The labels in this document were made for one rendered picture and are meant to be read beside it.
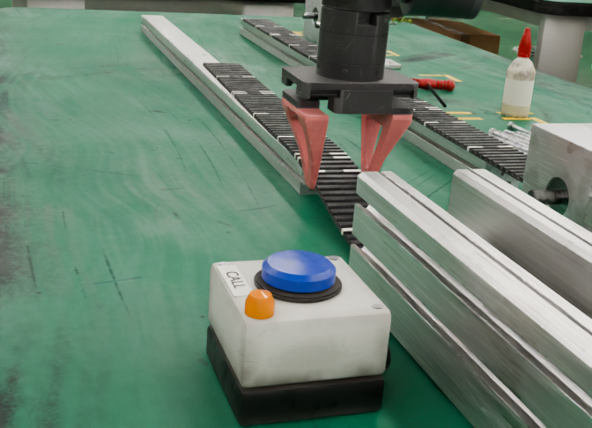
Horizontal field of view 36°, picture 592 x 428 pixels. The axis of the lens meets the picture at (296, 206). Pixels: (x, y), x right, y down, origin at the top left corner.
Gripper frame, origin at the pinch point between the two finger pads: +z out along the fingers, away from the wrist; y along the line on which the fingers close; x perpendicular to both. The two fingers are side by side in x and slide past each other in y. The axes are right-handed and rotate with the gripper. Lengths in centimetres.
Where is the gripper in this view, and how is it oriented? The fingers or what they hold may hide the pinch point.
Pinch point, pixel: (339, 177)
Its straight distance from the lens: 78.9
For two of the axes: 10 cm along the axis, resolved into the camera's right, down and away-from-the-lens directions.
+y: 9.5, -0.3, 3.2
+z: -0.8, 9.4, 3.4
